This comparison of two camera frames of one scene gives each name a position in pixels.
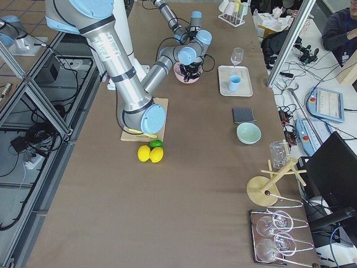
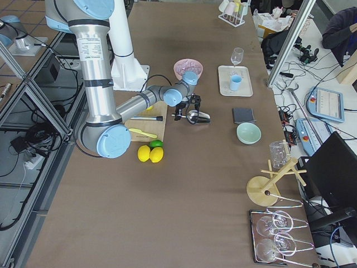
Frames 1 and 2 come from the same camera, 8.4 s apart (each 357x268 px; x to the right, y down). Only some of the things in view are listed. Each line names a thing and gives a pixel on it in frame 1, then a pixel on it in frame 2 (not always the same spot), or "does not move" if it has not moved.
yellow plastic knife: [149, 135] does not move
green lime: [156, 143] does not move
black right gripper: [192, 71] to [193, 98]
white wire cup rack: [233, 10] does not move
